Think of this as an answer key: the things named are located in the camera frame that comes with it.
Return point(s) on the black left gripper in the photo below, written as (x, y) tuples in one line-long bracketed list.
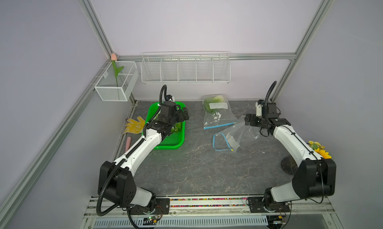
[(181, 118)]

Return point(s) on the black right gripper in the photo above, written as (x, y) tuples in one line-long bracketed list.
[(252, 122)]

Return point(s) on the clear blue-zip zip-top bag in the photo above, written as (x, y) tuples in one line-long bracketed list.
[(239, 136)]

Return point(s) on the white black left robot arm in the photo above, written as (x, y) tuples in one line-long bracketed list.
[(116, 186)]

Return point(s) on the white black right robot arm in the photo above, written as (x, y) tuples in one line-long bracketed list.
[(315, 175)]

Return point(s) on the back zip-top bag with label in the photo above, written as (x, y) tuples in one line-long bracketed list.
[(220, 118)]

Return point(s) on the green plastic perforated basket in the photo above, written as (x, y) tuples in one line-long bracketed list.
[(172, 142)]

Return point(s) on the yellow dotted work glove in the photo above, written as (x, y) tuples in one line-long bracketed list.
[(134, 126)]

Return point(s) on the purple pink garden trowel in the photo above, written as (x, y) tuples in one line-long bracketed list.
[(128, 143)]

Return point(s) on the sunflower bouquet in pot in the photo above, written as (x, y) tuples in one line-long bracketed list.
[(289, 165)]

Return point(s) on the pink artificial tulip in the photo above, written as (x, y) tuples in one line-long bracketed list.
[(117, 69)]

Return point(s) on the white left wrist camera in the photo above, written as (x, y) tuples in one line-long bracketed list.
[(170, 98)]

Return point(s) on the long white wire shelf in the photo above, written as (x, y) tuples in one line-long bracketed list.
[(186, 67)]

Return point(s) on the small white wire basket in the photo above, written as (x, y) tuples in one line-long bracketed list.
[(127, 78)]

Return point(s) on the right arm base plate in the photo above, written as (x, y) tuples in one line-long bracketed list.
[(259, 205)]

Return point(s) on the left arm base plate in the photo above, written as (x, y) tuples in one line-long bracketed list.
[(161, 207)]

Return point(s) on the white vented cable duct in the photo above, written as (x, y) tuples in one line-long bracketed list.
[(183, 222)]

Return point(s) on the aluminium mounting rail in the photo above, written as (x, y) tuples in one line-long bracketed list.
[(233, 205)]

